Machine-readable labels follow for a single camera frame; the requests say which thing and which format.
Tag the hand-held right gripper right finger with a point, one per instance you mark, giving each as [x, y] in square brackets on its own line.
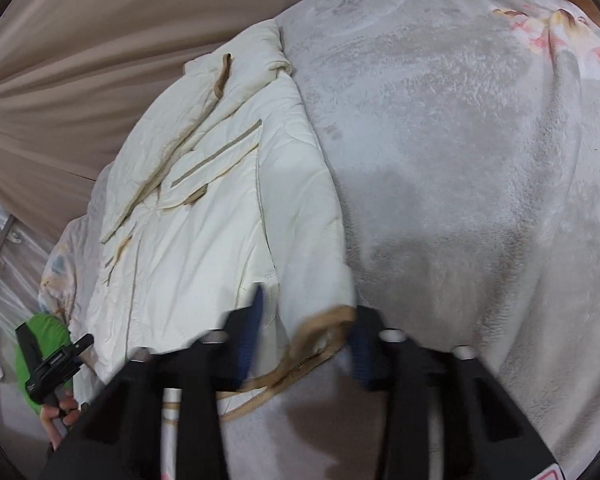
[362, 355]

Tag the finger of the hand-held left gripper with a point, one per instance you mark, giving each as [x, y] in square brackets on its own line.
[82, 344]
[29, 350]

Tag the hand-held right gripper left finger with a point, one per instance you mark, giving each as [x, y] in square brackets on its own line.
[252, 332]

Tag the white quilt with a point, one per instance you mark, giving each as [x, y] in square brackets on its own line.
[205, 240]

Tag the person's left hand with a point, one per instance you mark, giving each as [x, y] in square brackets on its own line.
[60, 417]

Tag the green cloth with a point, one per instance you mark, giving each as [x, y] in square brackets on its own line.
[50, 332]

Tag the silver satin curtain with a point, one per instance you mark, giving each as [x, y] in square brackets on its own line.
[10, 280]

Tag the floral plush blanket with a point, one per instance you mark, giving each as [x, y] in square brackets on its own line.
[455, 185]

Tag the beige curtain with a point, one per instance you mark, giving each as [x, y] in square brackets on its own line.
[105, 35]

